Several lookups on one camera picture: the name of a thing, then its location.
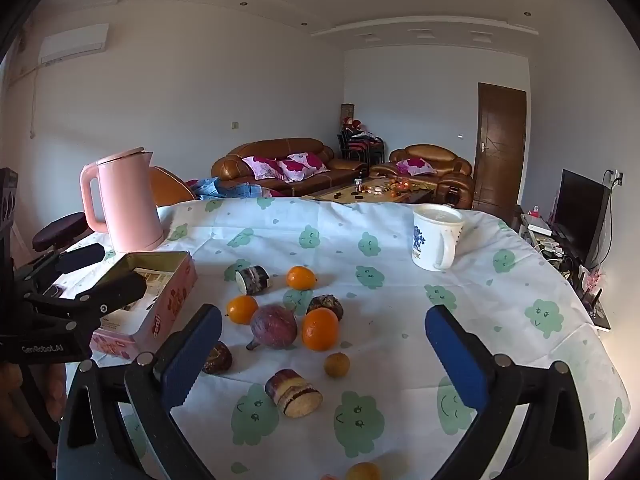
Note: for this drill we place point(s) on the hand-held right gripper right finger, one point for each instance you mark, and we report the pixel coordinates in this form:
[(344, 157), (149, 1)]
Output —
[(457, 355)]

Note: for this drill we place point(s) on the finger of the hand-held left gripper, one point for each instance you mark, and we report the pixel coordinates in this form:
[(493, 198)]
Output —
[(117, 290), (75, 260)]

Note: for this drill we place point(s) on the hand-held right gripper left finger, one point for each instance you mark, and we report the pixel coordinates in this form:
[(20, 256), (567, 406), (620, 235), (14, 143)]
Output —
[(192, 355)]

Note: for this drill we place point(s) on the dark water chestnut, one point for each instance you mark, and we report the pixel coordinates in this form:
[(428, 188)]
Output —
[(326, 306), (219, 358)]

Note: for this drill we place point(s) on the pink tin box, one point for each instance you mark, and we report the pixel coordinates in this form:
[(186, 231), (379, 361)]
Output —
[(170, 305)]

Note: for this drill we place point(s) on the medium orange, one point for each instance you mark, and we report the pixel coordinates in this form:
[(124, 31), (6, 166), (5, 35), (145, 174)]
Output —
[(242, 309)]

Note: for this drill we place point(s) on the dark purple sugarcane piece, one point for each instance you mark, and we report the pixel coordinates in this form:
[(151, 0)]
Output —
[(255, 280)]

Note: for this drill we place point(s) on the pale purple sugarcane piece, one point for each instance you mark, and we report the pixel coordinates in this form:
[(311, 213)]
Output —
[(293, 393)]

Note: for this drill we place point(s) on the small dull yellow citrus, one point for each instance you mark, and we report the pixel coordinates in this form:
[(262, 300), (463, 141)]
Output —
[(337, 364)]

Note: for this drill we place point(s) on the large orange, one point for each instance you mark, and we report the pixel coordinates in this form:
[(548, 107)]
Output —
[(320, 329)]

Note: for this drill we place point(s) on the small orange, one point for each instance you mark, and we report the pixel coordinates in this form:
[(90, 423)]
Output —
[(301, 277)]

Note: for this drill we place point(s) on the bright yellow citrus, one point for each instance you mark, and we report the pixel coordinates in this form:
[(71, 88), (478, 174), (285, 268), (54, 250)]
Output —
[(363, 472)]

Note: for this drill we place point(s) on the person's left hand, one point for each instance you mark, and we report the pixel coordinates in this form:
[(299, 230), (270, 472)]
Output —
[(50, 390)]

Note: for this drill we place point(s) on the dark purple stool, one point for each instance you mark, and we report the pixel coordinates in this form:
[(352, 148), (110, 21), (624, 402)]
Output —
[(60, 230)]

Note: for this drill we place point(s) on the pink electric kettle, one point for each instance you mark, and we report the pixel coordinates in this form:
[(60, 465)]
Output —
[(127, 200)]

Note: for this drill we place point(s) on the white mug with blue print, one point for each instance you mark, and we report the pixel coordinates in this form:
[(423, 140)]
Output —
[(430, 245)]

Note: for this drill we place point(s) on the television stand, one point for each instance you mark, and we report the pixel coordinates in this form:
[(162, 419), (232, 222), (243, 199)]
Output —
[(565, 260)]

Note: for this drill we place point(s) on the blue checked clothes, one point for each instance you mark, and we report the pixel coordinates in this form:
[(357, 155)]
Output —
[(225, 189)]

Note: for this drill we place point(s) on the brown leather sofa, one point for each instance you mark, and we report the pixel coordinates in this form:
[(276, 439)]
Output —
[(235, 167)]

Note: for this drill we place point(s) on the brown leather armchair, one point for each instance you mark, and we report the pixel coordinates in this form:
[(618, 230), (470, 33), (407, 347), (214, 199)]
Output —
[(450, 170)]

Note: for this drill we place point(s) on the black television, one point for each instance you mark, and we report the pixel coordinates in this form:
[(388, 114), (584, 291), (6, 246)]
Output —
[(580, 210)]

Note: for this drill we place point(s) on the pink floral pillow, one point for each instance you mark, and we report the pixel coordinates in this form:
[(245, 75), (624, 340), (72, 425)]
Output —
[(415, 166), (262, 166), (301, 166)]

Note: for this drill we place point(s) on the wooden coffee table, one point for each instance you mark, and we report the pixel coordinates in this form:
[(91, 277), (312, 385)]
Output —
[(345, 194)]

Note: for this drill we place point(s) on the brown wooden door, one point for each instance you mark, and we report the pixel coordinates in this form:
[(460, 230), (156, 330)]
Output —
[(500, 150)]

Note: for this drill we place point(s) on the white air conditioner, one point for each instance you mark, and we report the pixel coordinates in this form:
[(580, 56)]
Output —
[(75, 42)]

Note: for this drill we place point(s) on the stacked black chairs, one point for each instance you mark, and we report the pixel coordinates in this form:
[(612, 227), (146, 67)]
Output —
[(360, 145)]

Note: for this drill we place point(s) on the tall brown corner decoration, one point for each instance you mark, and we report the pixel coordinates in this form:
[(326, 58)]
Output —
[(347, 112)]

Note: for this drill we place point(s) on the wall socket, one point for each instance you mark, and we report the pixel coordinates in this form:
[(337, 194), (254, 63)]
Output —
[(617, 176)]

